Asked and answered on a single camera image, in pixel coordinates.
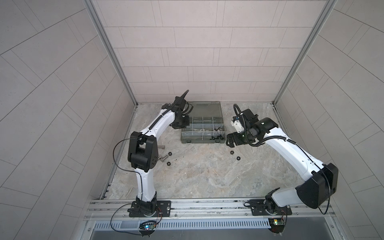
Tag grey compartment organizer box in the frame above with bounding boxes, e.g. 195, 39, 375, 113
181, 101, 226, 144

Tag silver spacer cluster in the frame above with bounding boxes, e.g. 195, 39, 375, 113
158, 145, 170, 163

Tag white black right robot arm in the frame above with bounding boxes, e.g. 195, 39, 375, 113
226, 104, 339, 215

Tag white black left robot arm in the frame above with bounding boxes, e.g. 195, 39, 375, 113
128, 91, 193, 216

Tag white vent grille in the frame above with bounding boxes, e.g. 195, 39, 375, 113
94, 218, 271, 231

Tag right circuit board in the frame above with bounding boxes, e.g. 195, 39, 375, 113
268, 219, 286, 234

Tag left green circuit board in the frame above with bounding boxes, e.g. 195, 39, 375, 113
139, 221, 157, 231

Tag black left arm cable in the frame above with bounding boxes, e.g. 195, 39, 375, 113
112, 137, 142, 193

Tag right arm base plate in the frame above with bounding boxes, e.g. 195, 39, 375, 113
243, 199, 292, 216

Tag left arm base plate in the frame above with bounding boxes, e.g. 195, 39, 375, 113
128, 199, 172, 218

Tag aluminium front rail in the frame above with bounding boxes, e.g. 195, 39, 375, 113
80, 198, 340, 221

